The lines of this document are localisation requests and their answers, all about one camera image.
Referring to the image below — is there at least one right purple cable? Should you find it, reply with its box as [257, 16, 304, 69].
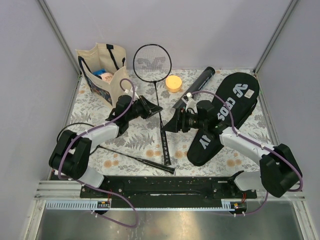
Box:
[192, 91, 306, 218]

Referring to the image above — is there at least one floral table mat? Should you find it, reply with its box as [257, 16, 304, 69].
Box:
[53, 68, 281, 177]

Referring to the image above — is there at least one black badminton racket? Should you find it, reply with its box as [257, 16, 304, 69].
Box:
[56, 122, 176, 175]
[132, 43, 173, 166]

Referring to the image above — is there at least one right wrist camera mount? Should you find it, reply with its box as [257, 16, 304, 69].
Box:
[182, 92, 196, 110]

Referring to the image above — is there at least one yellow grip tape roll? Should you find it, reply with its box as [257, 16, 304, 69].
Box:
[165, 75, 183, 93]

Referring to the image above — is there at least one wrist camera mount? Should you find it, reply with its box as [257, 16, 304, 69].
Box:
[182, 92, 196, 110]
[124, 87, 139, 98]

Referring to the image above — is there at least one black shuttlecock tube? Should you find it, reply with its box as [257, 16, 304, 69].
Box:
[171, 66, 216, 110]

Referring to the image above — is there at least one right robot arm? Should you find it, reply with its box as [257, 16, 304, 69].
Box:
[163, 100, 303, 198]

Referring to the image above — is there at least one beige canvas tote bag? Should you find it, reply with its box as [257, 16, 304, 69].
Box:
[76, 43, 131, 108]

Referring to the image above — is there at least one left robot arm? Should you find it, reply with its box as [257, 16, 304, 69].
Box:
[49, 95, 163, 198]

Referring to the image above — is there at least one purple cable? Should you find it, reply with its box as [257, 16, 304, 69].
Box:
[57, 78, 140, 228]
[192, 91, 306, 218]

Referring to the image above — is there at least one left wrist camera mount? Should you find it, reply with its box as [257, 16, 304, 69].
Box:
[124, 87, 139, 98]

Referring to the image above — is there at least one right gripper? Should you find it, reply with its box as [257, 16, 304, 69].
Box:
[162, 108, 207, 133]

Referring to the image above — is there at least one black racket cover bag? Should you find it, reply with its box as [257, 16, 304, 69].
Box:
[187, 72, 260, 167]

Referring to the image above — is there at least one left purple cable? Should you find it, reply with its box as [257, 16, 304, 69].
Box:
[57, 78, 140, 228]

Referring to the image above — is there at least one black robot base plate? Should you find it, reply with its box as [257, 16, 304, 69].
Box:
[79, 176, 258, 208]

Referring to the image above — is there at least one blue pink item in bag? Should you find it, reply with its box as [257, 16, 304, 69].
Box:
[93, 68, 114, 83]

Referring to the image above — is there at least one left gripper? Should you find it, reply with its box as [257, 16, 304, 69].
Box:
[126, 95, 163, 122]

